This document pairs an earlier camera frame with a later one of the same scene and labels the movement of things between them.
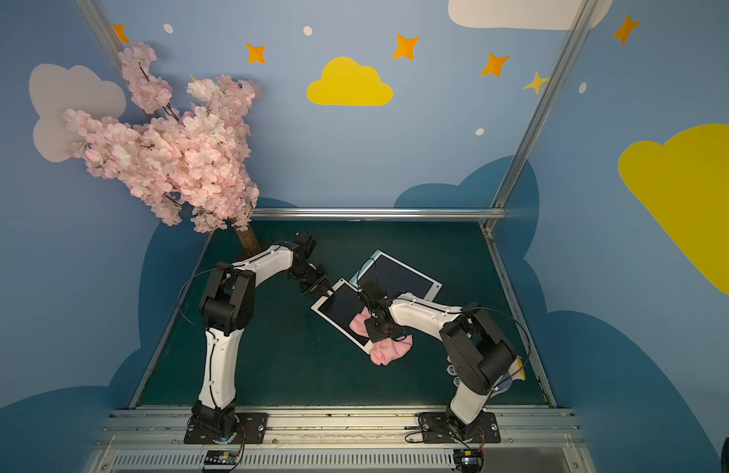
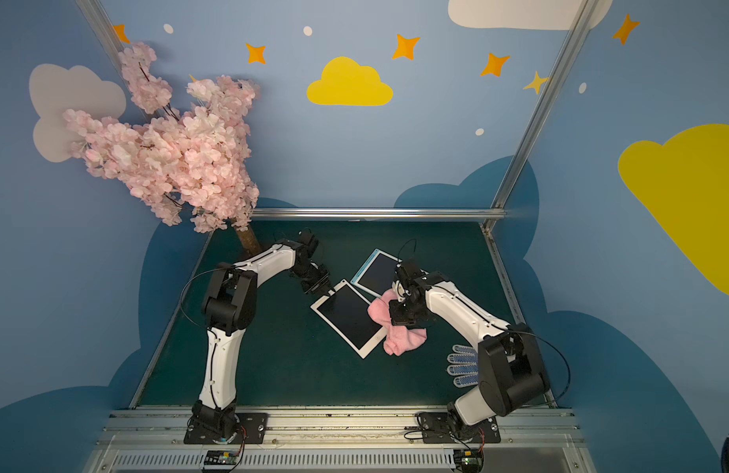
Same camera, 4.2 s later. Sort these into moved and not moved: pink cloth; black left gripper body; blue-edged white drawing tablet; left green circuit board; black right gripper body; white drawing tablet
Moved: black right gripper body; pink cloth
Not moved: blue-edged white drawing tablet; left green circuit board; white drawing tablet; black left gripper body
